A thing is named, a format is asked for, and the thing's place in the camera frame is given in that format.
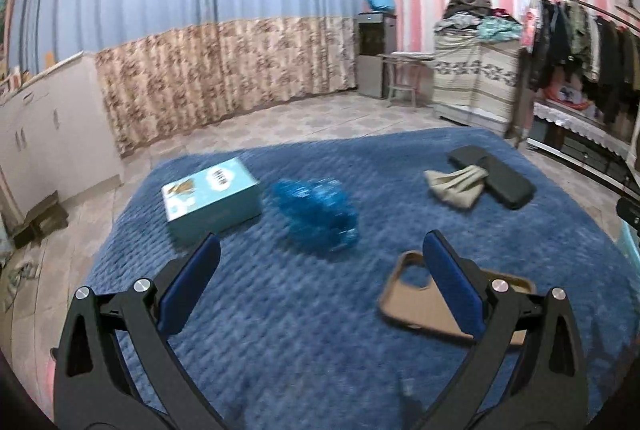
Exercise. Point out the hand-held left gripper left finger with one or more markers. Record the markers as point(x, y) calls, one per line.
point(192, 280)

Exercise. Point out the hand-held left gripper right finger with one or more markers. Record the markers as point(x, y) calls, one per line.
point(450, 280)

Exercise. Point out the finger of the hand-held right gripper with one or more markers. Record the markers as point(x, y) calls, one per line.
point(629, 212)

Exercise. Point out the teal plastic basin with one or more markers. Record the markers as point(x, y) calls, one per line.
point(629, 245)

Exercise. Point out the brown phone case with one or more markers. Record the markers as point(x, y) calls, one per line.
point(425, 310)

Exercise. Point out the teal cardboard box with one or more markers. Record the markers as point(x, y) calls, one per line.
point(212, 197)

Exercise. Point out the beige socks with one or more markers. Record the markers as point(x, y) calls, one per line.
point(457, 185)

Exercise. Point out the lace-trimmed low shelf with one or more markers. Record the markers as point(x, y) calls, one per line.
point(575, 125)

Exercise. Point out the blue plush blanket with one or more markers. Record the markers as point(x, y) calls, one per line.
point(300, 310)

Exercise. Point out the black glasses case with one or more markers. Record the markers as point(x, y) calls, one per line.
point(510, 182)

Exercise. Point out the blue plastic bag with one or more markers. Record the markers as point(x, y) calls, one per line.
point(315, 210)

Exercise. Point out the small dark wooden footstool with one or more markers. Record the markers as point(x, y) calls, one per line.
point(42, 220)

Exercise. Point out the grey-green floor cloth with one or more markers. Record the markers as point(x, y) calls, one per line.
point(20, 275)

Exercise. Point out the patterned cloth covered cabinet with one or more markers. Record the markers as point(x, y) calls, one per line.
point(475, 75)

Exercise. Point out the white cabinet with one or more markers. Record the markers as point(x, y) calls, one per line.
point(45, 120)

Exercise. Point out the wooden stool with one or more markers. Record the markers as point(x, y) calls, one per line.
point(402, 57)

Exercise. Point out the grey water dispenser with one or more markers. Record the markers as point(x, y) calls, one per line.
point(372, 55)

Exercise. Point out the blue and floral curtain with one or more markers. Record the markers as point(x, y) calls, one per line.
point(200, 35)

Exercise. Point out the pile of folded clothes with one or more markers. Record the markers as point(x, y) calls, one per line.
point(475, 17)

